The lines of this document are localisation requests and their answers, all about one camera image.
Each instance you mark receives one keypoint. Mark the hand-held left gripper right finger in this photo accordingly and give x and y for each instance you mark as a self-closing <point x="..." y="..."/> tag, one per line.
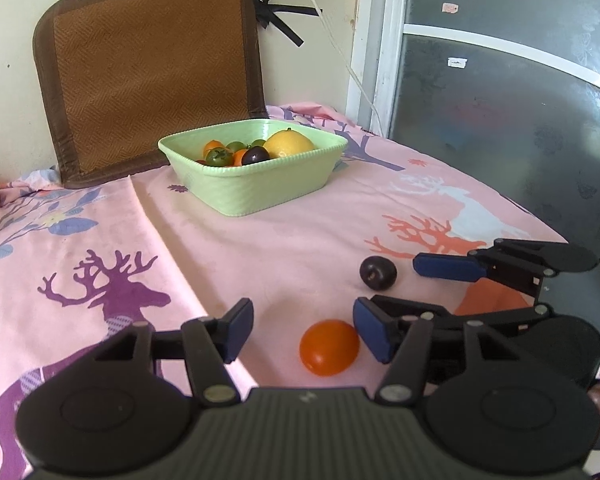
<point x="370" y="330"/>

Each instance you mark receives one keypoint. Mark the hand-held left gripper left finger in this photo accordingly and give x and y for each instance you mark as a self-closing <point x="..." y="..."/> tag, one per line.
<point x="239" y="330"/>

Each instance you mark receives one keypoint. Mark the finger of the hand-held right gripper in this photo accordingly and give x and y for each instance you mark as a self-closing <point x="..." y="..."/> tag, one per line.
<point x="505" y="321"/>
<point x="450" y="267"/>

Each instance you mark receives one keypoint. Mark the tangerine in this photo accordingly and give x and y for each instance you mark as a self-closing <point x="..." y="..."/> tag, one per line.
<point x="239" y="158"/>
<point x="211" y="146"/>
<point x="330" y="346"/>

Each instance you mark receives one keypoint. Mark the dark purple tomato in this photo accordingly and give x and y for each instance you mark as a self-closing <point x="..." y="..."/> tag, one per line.
<point x="377" y="272"/>
<point x="255" y="155"/>

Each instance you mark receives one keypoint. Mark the light green plastic basket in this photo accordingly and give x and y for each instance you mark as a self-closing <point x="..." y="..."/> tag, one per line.
<point x="260" y="190"/>

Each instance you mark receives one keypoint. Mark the green tomato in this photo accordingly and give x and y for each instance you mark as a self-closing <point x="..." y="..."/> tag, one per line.
<point x="258" y="142"/>
<point x="237" y="146"/>
<point x="219" y="157"/>

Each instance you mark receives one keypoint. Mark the yellow grapefruit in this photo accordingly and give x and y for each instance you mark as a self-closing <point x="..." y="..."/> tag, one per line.
<point x="287" y="144"/>

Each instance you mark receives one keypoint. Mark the frosted glass door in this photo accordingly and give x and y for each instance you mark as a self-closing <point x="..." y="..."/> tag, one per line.
<point x="505" y="110"/>

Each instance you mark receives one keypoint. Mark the white door sticker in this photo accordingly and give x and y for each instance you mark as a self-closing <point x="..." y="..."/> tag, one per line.
<point x="457" y="63"/>

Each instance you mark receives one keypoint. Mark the pink door sticker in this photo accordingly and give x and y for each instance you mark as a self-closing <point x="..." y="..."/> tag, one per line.
<point x="450" y="7"/>

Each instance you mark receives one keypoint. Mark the brown woven seat mat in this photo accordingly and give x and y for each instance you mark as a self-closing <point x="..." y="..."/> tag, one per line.
<point x="150" y="70"/>

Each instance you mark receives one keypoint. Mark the black tape strips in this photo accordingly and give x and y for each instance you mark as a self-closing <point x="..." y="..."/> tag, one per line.
<point x="280" y="15"/>

